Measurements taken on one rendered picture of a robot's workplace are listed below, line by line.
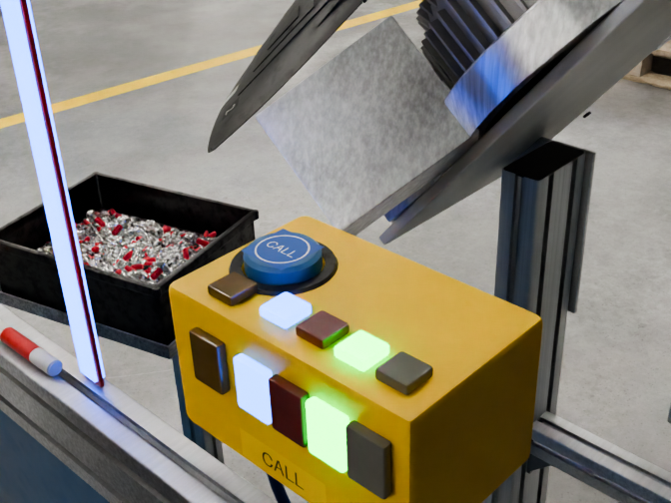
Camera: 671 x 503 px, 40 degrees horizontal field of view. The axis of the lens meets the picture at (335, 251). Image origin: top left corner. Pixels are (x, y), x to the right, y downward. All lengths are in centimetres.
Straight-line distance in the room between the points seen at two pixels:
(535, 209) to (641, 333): 142
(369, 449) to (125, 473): 35
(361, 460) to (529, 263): 60
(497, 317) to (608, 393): 171
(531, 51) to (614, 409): 144
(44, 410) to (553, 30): 50
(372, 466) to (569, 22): 43
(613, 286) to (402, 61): 174
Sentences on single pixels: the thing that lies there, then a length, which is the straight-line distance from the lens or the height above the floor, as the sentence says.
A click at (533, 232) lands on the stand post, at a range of 96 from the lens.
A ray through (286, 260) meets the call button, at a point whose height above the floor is 108.
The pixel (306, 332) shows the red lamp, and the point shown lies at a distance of 42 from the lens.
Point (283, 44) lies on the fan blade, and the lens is 99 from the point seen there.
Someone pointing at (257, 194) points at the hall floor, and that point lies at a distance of 293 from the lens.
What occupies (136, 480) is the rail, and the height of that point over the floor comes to 84.
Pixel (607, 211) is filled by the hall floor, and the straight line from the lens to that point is 287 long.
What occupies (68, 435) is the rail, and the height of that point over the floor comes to 82.
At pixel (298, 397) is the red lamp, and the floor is 106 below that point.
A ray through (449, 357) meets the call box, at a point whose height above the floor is 107.
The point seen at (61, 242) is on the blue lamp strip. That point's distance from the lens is 70.
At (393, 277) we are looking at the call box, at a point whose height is 107.
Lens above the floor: 132
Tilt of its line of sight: 31 degrees down
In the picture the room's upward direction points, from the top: 2 degrees counter-clockwise
